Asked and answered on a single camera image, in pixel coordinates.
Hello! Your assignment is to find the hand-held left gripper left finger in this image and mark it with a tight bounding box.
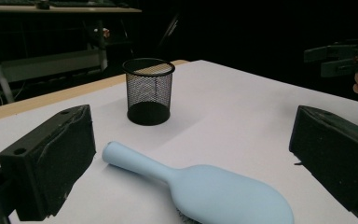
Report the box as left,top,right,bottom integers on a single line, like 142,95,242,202
0,104,97,222

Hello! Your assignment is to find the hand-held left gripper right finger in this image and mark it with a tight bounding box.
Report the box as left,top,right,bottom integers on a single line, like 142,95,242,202
288,105,358,220

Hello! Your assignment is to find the black mesh pen cup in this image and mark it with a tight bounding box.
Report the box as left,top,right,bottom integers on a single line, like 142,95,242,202
121,57,176,127

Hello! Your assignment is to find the light blue hairbrush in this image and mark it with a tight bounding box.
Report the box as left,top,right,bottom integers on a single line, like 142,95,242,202
102,140,296,224

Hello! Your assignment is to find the white-legged desk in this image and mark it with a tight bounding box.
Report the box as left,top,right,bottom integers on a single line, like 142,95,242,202
0,0,143,105

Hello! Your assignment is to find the white table mat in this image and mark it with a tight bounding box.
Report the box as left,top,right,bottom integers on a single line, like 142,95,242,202
0,59,358,224

